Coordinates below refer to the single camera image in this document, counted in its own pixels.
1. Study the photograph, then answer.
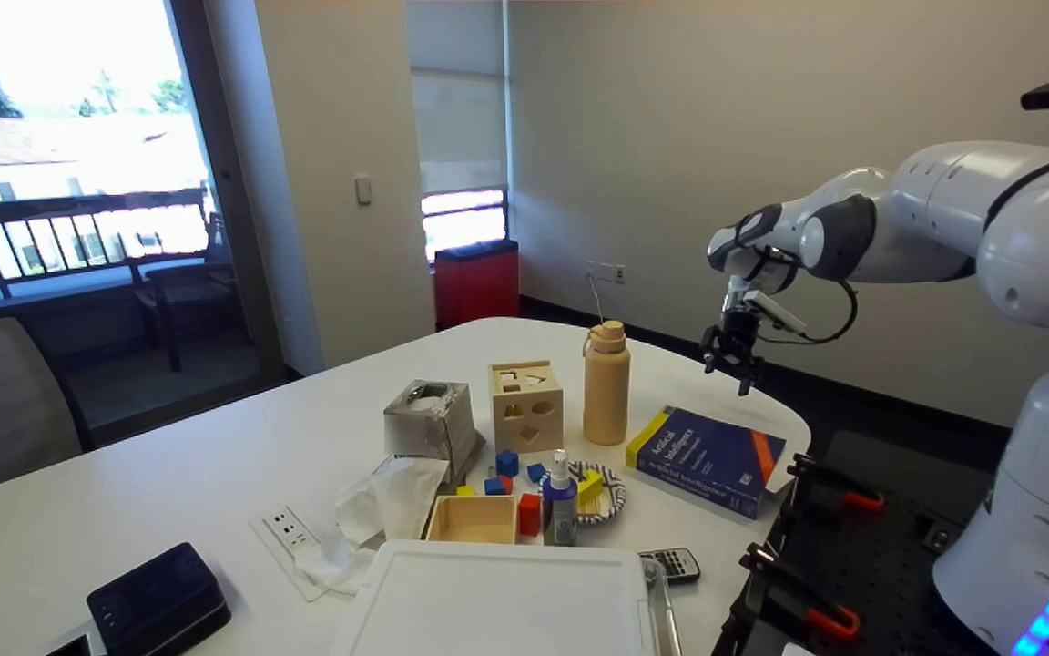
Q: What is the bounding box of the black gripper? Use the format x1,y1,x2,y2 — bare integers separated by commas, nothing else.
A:
698,275,808,394

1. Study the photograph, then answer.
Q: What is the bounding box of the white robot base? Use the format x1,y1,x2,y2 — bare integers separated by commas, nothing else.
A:
931,376,1049,656

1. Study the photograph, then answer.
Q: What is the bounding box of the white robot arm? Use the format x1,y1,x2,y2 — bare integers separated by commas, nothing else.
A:
701,143,1049,388

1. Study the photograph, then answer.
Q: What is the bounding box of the tan water bottle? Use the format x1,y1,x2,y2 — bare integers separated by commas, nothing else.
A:
581,319,629,443

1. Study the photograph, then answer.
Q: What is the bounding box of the grey tissue box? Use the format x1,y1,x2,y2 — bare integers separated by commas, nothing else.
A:
382,379,482,487

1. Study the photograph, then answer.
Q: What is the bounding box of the dark patio chair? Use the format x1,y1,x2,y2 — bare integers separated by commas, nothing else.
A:
130,210,245,371

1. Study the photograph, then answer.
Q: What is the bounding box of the orange handled clamp far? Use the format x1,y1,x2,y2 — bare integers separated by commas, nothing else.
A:
788,455,890,515

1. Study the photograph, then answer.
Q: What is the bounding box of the yellow block with hole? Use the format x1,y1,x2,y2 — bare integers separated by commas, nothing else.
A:
574,470,605,509

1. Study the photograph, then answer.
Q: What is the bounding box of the blue artificial intelligence textbook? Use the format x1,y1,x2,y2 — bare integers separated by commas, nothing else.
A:
627,403,788,518

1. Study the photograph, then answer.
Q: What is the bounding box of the red bin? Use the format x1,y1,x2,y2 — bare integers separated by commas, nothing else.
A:
432,239,522,328

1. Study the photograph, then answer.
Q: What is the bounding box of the wooden tray box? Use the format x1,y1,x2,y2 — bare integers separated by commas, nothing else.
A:
427,495,516,544

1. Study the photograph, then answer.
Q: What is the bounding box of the black device on table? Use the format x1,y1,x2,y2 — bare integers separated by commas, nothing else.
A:
86,544,229,656

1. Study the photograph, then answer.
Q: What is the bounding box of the orange handled clamp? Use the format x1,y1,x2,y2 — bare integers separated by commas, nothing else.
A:
788,455,890,515
739,544,862,644

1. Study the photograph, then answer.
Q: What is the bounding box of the black remote control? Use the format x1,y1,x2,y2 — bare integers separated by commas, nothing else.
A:
641,548,701,585

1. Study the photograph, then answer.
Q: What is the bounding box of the blue cube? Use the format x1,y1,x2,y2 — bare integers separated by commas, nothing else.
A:
496,448,522,476

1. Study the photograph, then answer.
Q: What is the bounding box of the wooden shape sorter box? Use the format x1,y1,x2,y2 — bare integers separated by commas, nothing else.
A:
490,362,565,453

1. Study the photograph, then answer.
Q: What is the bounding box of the orange handled clamp near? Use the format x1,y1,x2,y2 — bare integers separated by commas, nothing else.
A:
739,544,862,644

